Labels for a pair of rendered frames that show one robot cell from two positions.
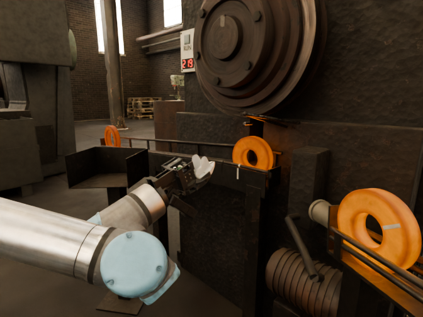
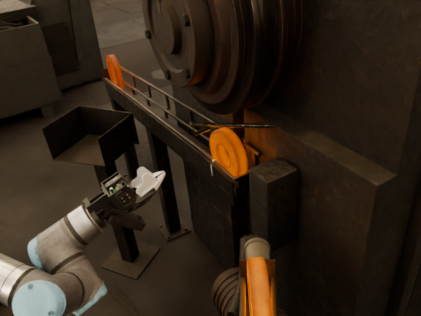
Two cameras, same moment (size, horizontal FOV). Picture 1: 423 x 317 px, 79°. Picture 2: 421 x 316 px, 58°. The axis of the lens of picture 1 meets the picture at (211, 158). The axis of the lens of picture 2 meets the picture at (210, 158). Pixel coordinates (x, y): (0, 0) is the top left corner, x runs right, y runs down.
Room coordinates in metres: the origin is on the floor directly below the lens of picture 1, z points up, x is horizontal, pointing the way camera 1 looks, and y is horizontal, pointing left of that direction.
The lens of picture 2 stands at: (-0.02, -0.40, 1.33)
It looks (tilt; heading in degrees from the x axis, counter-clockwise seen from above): 33 degrees down; 19
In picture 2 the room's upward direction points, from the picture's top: 6 degrees counter-clockwise
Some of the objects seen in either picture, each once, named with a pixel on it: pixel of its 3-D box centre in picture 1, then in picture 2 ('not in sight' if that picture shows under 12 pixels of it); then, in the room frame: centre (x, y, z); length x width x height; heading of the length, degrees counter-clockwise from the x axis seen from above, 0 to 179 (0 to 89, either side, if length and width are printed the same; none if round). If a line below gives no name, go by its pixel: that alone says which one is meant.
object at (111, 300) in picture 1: (116, 229); (109, 196); (1.06, 0.43, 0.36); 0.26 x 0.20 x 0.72; 81
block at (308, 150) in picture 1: (308, 186); (274, 205); (0.75, -0.30, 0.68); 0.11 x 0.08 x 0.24; 136
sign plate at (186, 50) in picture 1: (201, 49); not in sight; (1.22, 0.05, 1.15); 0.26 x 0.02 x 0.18; 46
